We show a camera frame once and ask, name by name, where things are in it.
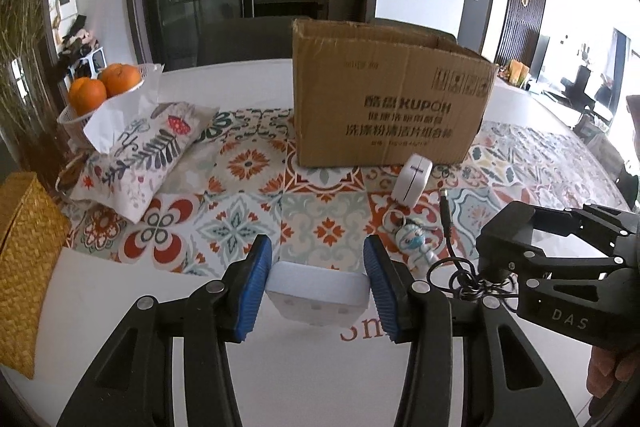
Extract yellow woven box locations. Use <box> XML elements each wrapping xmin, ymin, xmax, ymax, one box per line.
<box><xmin>0</xmin><ymin>172</ymin><xmax>71</xmax><ymax>380</ymax></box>

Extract printed fabric tissue pouch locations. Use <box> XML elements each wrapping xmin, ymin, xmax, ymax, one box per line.
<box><xmin>70</xmin><ymin>64</ymin><xmax>221</xmax><ymax>224</ymax></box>

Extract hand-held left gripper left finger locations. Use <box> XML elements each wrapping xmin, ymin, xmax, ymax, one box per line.
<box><xmin>57</xmin><ymin>234</ymin><xmax>273</xmax><ymax>427</ymax></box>

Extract small astronaut figurine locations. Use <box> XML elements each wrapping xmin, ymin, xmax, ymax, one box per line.
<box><xmin>382</xmin><ymin>214</ymin><xmax>436</xmax><ymax>270</ymax></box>

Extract small wooden dish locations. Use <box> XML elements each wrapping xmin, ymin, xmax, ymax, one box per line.
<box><xmin>55</xmin><ymin>154</ymin><xmax>93</xmax><ymax>192</ymax></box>

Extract dried flower bunch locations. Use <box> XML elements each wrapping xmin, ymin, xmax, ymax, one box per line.
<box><xmin>0</xmin><ymin>0</ymin><xmax>76</xmax><ymax>168</ymax></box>

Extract television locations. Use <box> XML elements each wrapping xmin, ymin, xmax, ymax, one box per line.
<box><xmin>530</xmin><ymin>34</ymin><xmax>551</xmax><ymax>80</ymax></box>

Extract dark grey dining chair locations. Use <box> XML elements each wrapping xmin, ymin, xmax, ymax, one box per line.
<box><xmin>370</xmin><ymin>18</ymin><xmax>458</xmax><ymax>42</ymax></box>
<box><xmin>197</xmin><ymin>18</ymin><xmax>301</xmax><ymax>66</ymax></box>

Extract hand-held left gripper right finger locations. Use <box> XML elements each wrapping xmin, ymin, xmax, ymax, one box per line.
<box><xmin>363</xmin><ymin>236</ymin><xmax>583</xmax><ymax>427</ymax></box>

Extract white plug charger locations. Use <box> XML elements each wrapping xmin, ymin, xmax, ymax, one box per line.
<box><xmin>391</xmin><ymin>153</ymin><xmax>433</xmax><ymax>208</ymax></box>

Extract yellow decor items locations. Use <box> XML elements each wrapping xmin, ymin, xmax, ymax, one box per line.
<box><xmin>507</xmin><ymin>61</ymin><xmax>530</xmax><ymax>85</ymax></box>

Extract person's right hand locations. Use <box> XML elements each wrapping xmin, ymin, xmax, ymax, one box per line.
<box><xmin>586</xmin><ymin>347</ymin><xmax>637</xmax><ymax>413</ymax></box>

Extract glass vase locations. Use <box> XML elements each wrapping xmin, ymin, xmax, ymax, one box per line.
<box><xmin>0</xmin><ymin>57</ymin><xmax>71</xmax><ymax>178</ymax></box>

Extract white shoe rack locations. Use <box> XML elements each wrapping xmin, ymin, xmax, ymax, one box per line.
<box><xmin>65</xmin><ymin>47</ymin><xmax>108</xmax><ymax>80</ymax></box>

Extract patterned table runner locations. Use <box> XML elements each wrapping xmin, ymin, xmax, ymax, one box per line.
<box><xmin>65</xmin><ymin>107</ymin><xmax>633</xmax><ymax>275</ymax></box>

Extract white battery charger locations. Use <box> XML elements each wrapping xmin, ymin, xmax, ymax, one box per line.
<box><xmin>264</xmin><ymin>263</ymin><xmax>372</xmax><ymax>327</ymax></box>

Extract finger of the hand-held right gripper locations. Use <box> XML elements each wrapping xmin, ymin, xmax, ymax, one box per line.
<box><xmin>535</xmin><ymin>203</ymin><xmax>640</xmax><ymax>258</ymax></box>
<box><xmin>475</xmin><ymin>202</ymin><xmax>626</xmax><ymax>281</ymax></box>

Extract orange fruit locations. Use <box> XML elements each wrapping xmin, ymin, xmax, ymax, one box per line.
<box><xmin>68</xmin><ymin>78</ymin><xmax>107</xmax><ymax>116</ymax></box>
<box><xmin>98</xmin><ymin>63</ymin><xmax>142</xmax><ymax>98</ymax></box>

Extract brown cardboard box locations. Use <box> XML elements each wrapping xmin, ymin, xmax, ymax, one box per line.
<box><xmin>291</xmin><ymin>18</ymin><xmax>499</xmax><ymax>168</ymax></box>

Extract pink plastic fruit basket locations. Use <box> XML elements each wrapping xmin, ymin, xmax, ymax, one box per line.
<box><xmin>56</xmin><ymin>63</ymin><xmax>163</xmax><ymax>142</ymax></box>

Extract black power adapter with cable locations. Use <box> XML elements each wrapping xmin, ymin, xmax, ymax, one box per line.
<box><xmin>425</xmin><ymin>189</ymin><xmax>521</xmax><ymax>303</ymax></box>

